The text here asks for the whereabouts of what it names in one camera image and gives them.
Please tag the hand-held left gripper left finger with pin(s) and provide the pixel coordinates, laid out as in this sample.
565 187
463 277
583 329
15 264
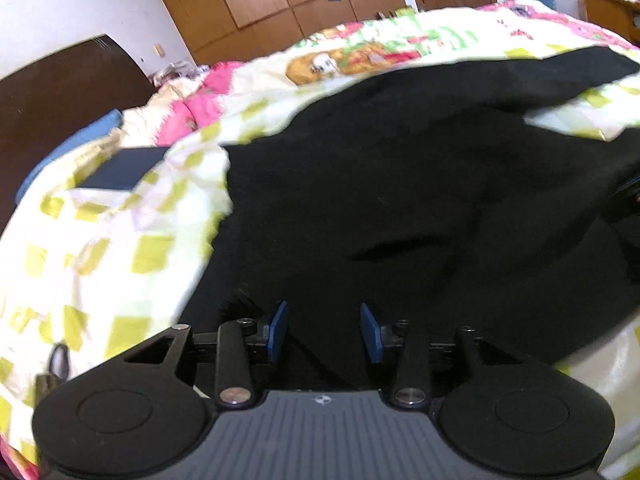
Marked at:
278 331

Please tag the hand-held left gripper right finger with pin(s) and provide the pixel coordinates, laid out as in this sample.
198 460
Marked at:
370 332

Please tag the black pants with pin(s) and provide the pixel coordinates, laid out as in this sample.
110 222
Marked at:
400 210

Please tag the printed blanket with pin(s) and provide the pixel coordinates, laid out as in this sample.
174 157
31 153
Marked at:
120 240

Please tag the dark blue book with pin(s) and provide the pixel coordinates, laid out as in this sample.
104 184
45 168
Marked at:
122 170

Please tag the black scissors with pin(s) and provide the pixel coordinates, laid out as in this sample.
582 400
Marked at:
56 365

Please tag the pink cloth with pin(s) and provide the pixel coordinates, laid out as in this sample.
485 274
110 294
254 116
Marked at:
200 105

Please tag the patterned cloth heap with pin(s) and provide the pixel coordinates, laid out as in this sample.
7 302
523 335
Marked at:
172 72

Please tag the blue pillow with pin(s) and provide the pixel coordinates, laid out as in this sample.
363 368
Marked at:
60 147

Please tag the dark brown headboard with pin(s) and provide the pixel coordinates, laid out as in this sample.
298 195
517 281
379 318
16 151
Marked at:
55 95

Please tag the wooden wardrobe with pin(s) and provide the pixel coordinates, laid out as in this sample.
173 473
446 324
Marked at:
280 0

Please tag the wooden desk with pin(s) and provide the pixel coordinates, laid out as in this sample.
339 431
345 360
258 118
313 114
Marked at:
612 15

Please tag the wall socket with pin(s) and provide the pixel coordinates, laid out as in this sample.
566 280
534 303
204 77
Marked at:
159 51

